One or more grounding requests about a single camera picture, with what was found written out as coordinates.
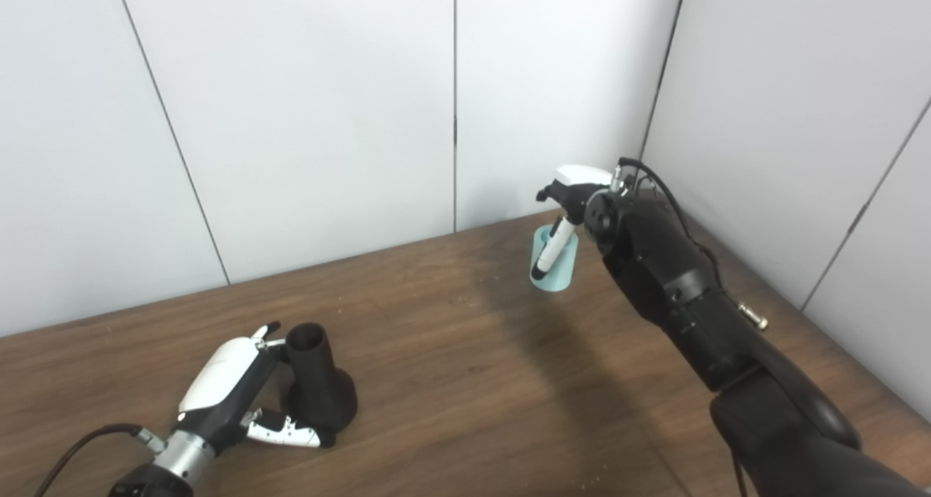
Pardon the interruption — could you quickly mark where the light-blue hose piece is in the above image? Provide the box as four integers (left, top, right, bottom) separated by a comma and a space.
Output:
529, 225, 580, 293

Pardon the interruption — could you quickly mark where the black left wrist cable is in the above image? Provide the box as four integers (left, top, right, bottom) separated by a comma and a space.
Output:
33, 423, 167, 497

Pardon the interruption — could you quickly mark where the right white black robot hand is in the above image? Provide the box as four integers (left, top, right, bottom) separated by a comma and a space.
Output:
530, 164, 614, 281

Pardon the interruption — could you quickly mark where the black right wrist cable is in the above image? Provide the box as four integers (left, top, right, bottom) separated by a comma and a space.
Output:
615, 157, 770, 332

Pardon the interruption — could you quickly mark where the black flared nozzle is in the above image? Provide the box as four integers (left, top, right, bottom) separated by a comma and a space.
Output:
284, 322, 359, 434

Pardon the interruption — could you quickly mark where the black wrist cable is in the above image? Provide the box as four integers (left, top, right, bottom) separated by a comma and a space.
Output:
615, 157, 770, 332
33, 423, 167, 497

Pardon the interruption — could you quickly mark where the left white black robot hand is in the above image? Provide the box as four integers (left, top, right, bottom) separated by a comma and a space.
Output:
175, 321, 337, 450

